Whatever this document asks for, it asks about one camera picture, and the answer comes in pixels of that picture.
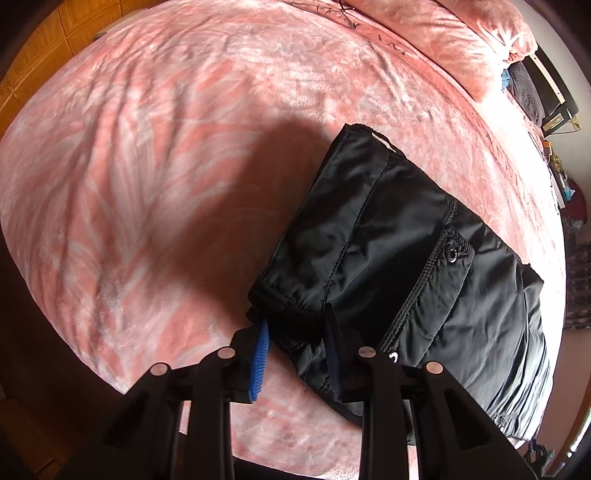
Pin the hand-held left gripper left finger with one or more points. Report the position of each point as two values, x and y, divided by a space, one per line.
257 364

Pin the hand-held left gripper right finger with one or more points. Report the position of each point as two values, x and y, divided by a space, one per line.
335 369

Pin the black pants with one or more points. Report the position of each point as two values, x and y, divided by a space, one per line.
369 230

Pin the pink printed blanket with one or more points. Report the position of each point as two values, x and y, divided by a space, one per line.
138 184

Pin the dark patterned curtain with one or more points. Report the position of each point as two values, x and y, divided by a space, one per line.
578 286

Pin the white nightstand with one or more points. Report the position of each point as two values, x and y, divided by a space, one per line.
559 180

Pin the red cloth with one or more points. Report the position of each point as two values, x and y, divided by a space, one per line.
574 196

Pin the blue cloth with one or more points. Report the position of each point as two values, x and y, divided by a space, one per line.
504 78

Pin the dark grey pillow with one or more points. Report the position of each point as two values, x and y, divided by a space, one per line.
526 92

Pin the pink fluffy pillow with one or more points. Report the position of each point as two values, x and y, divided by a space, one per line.
461 41

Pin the black headboard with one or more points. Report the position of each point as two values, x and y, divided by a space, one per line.
556 87

